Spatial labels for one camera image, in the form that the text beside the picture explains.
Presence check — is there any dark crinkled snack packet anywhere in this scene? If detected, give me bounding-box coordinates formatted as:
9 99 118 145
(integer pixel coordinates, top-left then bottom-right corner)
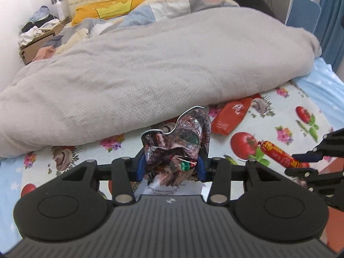
141 106 211 186

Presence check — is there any grey quilt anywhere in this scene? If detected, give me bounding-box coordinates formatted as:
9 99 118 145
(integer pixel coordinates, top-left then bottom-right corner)
1 7 321 158

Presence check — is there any red sausage stick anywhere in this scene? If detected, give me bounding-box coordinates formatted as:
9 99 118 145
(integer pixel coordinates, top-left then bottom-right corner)
258 141 310 168

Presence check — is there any cardboard box with clothes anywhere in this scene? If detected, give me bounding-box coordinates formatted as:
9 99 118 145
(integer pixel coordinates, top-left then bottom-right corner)
18 5 71 65

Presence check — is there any blue curtain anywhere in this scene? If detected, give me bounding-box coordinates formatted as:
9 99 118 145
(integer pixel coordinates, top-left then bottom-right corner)
314 0 343 72

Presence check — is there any patchwork blanket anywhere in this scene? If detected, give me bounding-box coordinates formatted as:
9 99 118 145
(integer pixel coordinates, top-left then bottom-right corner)
33 0 238 61

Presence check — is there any white bottle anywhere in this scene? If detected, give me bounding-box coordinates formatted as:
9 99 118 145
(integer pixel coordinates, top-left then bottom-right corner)
55 0 65 21

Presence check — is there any orange red snack pouch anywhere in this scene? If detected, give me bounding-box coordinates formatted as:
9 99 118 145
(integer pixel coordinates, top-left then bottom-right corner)
211 94 262 136

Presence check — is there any yellow pillow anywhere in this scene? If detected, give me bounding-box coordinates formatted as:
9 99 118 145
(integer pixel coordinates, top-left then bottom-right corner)
72 0 145 26

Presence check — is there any floral bed sheet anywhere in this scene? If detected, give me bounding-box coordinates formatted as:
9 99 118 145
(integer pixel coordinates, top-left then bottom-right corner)
1 58 343 252

